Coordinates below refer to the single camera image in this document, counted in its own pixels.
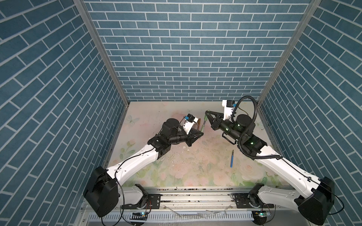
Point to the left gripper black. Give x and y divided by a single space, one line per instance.
192 133

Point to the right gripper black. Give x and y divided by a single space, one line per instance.
216 123

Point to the blue pen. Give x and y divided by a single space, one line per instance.
232 158

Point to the green pen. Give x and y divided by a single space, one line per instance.
203 125

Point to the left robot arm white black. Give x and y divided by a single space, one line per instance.
104 188

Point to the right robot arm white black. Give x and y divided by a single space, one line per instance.
311 196

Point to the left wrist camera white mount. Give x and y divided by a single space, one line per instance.
190 121

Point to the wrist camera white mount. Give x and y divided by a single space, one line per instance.
190 121
228 108

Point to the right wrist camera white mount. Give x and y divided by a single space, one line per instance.
228 108

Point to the aluminium mounting rail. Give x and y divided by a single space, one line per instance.
218 198

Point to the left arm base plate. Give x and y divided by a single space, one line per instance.
152 201

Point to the white perforated cable tray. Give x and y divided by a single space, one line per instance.
189 216

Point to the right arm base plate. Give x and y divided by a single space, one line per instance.
242 201

